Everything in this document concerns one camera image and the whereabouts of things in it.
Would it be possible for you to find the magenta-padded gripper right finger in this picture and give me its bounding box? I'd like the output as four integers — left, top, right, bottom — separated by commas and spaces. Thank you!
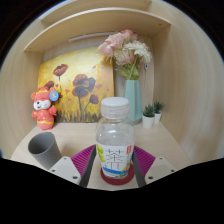
131, 144, 177, 188

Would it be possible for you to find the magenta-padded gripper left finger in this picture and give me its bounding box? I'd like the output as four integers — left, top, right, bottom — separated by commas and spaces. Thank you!
48, 143, 98, 188

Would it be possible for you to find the clear plastic drink bottle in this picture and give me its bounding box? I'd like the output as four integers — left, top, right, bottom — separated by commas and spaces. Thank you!
95, 96, 136, 180

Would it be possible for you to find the grey plastic mug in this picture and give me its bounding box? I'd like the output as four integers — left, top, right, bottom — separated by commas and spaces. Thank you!
27, 131, 63, 171

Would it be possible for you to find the small potted green plant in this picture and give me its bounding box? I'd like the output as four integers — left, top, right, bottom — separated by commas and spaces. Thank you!
141, 104, 156, 130
153, 100, 166, 125

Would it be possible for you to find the red orange plush toy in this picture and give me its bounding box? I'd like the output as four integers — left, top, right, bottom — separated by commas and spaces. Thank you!
30, 85, 63, 131

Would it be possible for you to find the pale green tall vase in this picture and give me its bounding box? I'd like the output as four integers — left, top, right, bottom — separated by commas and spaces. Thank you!
123, 79, 143, 125

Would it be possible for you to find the light wooden shelf unit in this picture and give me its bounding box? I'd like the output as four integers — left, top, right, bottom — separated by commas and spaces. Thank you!
0, 0, 224, 161

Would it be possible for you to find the yellow poppy flower painting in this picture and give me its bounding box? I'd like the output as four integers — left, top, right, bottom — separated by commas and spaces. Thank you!
37, 46, 115, 124

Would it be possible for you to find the pink white flower bouquet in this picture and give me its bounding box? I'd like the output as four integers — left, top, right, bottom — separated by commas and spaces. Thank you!
96, 29, 153, 81

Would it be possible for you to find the white light bar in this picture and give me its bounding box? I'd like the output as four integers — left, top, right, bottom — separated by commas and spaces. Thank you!
68, 31, 118, 43

